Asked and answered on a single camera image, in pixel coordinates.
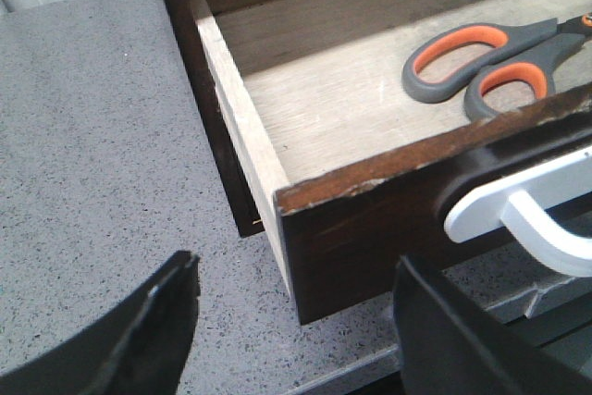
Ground white drawer handle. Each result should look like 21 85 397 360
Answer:
444 146 591 278

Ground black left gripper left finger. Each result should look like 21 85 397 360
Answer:
1 251 200 394

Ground grey orange scissors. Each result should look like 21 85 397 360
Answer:
401 13 591 121

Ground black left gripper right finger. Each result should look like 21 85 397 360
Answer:
393 255 591 394

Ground wooden drawer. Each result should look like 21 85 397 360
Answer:
190 0 591 324

